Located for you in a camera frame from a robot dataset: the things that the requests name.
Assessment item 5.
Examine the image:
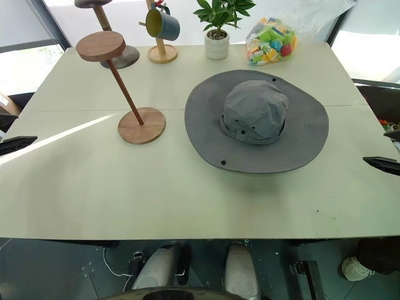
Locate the hat stand with grey base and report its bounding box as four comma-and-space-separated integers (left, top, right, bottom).
74, 0, 141, 70

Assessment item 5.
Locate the black metal table leg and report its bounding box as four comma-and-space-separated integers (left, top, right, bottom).
288, 260, 323, 300

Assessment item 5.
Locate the dark trouser leg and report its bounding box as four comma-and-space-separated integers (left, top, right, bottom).
357, 238, 400, 276

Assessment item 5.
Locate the black seat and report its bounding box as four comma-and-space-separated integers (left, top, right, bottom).
6, 91, 36, 111

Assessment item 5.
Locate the white right robot leg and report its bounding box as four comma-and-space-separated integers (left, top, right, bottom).
224, 241, 261, 300

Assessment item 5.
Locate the green plant in white pot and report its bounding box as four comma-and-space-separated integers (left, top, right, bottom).
192, 0, 257, 61

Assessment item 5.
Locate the white sneaker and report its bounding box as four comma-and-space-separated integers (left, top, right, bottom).
341, 256, 376, 283

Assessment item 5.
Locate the bag of colourful blocks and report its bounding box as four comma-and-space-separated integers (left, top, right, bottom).
245, 16, 298, 67

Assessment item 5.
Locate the white robot leg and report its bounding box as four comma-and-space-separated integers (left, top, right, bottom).
224, 241, 261, 300
131, 242, 192, 291

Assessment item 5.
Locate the cardboard box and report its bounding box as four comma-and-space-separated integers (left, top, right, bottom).
0, 92, 23, 118

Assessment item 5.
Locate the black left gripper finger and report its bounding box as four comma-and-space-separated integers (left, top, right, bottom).
0, 113, 19, 133
0, 135, 38, 156

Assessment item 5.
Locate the white left robot leg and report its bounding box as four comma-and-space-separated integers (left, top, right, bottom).
131, 242, 192, 291

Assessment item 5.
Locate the dark bin with colourful items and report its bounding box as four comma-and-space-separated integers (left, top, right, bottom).
356, 83, 400, 133

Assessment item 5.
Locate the brown wooden hat stand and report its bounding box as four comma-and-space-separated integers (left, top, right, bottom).
76, 31, 166, 145

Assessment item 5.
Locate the blue mug yellow inside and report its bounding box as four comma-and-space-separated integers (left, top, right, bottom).
145, 6, 181, 42

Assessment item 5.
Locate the light wooden mug tree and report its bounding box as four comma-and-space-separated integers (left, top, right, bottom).
139, 0, 179, 65

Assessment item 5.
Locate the grey wide brim hat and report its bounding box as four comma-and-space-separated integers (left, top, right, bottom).
184, 69, 329, 174

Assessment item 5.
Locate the white floor cable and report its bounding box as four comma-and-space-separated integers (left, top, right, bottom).
102, 246, 133, 292

